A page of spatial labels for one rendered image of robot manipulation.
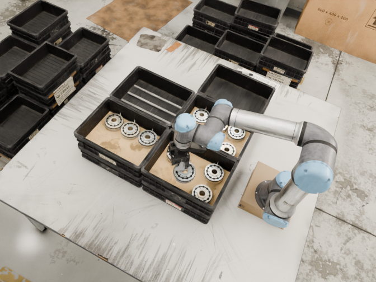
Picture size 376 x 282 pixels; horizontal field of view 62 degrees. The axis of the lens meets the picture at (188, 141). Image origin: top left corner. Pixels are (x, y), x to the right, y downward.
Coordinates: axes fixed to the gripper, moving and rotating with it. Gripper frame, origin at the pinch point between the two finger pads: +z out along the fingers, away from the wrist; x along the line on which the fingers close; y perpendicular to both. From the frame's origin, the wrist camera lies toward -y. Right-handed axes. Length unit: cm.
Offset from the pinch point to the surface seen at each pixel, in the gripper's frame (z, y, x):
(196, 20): 62, -77, -186
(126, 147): 16.1, 22.4, -26.3
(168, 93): 16, -10, -59
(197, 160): 16.2, -12.5, -9.1
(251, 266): 29, -23, 47
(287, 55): 50, -136, -109
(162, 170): 16.1, 7.3, -8.0
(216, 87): 16, -42, -57
